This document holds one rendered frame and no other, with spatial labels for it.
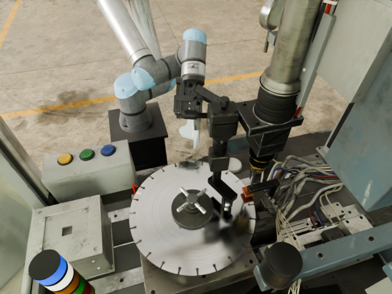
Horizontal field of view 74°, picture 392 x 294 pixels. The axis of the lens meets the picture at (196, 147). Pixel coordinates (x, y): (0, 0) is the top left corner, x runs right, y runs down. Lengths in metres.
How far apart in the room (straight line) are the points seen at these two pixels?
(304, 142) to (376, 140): 0.82
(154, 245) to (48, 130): 2.05
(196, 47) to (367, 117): 0.55
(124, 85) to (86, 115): 1.54
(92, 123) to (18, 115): 0.72
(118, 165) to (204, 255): 0.42
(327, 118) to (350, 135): 2.21
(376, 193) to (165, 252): 0.45
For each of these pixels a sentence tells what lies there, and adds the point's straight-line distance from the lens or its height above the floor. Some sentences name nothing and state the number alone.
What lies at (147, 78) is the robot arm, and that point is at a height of 1.11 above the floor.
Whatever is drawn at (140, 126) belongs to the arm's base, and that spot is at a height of 0.78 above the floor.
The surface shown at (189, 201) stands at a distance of 0.66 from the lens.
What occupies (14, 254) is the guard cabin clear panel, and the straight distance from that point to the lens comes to 0.86.
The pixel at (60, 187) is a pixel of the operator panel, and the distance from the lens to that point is 0.98.
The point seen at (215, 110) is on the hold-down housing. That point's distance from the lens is 0.50.
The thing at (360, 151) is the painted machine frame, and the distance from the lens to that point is 0.44.
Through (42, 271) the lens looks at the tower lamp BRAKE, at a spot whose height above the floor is 1.16.
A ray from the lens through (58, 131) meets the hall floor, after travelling 2.55.
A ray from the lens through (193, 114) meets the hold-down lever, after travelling 0.55.
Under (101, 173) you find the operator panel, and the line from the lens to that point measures 0.93.
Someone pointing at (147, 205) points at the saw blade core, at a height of 0.95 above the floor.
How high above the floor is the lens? 1.57
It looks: 47 degrees down
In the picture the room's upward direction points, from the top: straight up
